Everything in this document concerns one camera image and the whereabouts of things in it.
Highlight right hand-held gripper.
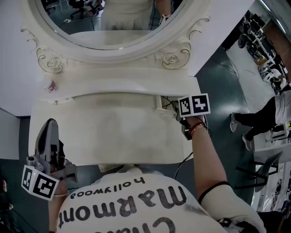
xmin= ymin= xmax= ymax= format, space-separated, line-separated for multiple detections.
xmin=171 ymin=93 xmax=211 ymax=141

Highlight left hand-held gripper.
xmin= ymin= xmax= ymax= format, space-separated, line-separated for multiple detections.
xmin=21 ymin=118 xmax=78 ymax=202

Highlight thin black twig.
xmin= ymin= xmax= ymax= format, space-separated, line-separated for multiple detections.
xmin=161 ymin=96 xmax=180 ymax=110

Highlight white vanity dressing table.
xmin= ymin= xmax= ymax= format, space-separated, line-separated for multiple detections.
xmin=28 ymin=68 xmax=201 ymax=167

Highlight person's left forearm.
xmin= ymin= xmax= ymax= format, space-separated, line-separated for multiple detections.
xmin=47 ymin=179 xmax=70 ymax=233

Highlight person's right forearm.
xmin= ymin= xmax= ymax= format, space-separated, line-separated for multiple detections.
xmin=188 ymin=115 xmax=230 ymax=201

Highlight white jar red label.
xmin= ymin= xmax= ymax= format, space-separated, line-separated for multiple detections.
xmin=43 ymin=78 xmax=59 ymax=94

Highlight thin pale bangle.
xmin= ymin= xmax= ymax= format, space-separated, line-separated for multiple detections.
xmin=53 ymin=190 xmax=70 ymax=198

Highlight white upholstered stool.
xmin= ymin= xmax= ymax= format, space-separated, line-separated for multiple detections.
xmin=97 ymin=163 xmax=125 ymax=173

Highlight oval white-framed mirror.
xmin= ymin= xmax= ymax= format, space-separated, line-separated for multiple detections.
xmin=20 ymin=0 xmax=211 ymax=75

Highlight person's cream printed shirt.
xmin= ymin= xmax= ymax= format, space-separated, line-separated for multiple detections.
xmin=55 ymin=167 xmax=266 ymax=233

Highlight red bracelet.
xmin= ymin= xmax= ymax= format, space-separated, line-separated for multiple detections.
xmin=190 ymin=122 xmax=207 ymax=137

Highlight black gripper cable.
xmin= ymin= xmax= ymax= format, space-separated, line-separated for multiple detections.
xmin=174 ymin=151 xmax=194 ymax=180

